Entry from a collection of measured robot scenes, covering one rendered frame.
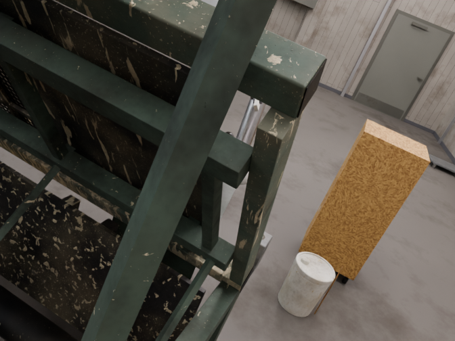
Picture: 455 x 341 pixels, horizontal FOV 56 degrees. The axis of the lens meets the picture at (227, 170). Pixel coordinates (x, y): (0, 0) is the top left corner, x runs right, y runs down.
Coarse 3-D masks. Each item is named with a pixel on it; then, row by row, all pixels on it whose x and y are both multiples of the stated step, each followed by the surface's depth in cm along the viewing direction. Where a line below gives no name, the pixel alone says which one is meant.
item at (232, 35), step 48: (240, 0) 43; (240, 48) 45; (192, 96) 46; (192, 144) 48; (144, 192) 52; (0, 240) 159; (144, 240) 51; (144, 288) 54; (192, 288) 150; (96, 336) 55
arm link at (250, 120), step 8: (248, 104) 250; (264, 104) 249; (248, 112) 249; (256, 112) 248; (248, 120) 249; (256, 120) 249; (240, 128) 251; (248, 128) 249; (256, 128) 251; (240, 136) 250; (248, 136) 250; (248, 144) 251; (240, 184) 256
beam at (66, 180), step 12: (0, 144) 219; (12, 144) 211; (24, 156) 211; (48, 168) 205; (60, 180) 209; (72, 180) 202; (84, 192) 202; (96, 204) 207; (108, 204) 197; (120, 216) 200; (180, 252) 191; (192, 252) 187; (192, 264) 195; (216, 276) 189; (228, 276) 183; (240, 288) 185
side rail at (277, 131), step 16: (272, 112) 89; (272, 128) 87; (288, 128) 88; (256, 144) 92; (272, 144) 89; (288, 144) 98; (256, 160) 97; (272, 160) 94; (256, 176) 103; (272, 176) 99; (256, 192) 109; (272, 192) 115; (256, 208) 116; (240, 224) 130; (256, 224) 124; (240, 240) 140; (256, 240) 141; (240, 256) 152; (240, 272) 166
